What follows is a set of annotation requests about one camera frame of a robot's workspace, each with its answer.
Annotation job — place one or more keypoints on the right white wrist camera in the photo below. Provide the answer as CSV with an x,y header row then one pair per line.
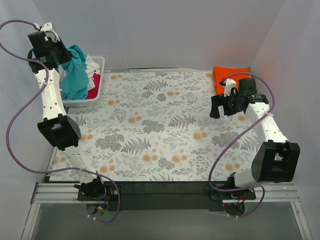
x,y
228,84

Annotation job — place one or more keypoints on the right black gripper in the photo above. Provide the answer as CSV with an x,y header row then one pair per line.
x,y
220,103

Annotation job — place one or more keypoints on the aluminium frame rail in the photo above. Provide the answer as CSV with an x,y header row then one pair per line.
x,y
67,193

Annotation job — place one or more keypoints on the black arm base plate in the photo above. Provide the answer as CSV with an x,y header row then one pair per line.
x,y
169,195

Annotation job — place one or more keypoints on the white t shirt in basket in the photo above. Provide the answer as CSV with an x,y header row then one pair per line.
x,y
92,67

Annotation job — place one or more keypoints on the folded orange t shirt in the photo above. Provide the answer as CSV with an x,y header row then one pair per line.
x,y
221,73

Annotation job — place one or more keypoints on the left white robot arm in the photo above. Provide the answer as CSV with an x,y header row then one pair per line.
x,y
56,126

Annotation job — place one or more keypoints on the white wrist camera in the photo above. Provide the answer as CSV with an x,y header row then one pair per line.
x,y
228,84
48,28

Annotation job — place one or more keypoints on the magenta t shirt in basket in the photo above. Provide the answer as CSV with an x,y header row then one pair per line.
x,y
93,86

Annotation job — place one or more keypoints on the floral patterned table mat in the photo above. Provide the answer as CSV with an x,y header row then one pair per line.
x,y
156,126

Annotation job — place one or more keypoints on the teal t shirt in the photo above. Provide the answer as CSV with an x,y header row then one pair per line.
x,y
75,83

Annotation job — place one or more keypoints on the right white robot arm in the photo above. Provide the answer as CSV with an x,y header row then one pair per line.
x,y
276,159

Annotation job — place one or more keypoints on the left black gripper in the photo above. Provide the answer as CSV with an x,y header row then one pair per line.
x,y
63,55

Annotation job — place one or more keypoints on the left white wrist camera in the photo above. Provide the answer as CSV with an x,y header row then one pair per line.
x,y
48,28

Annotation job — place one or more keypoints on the white plastic laundry basket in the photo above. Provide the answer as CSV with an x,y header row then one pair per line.
x,y
92,101

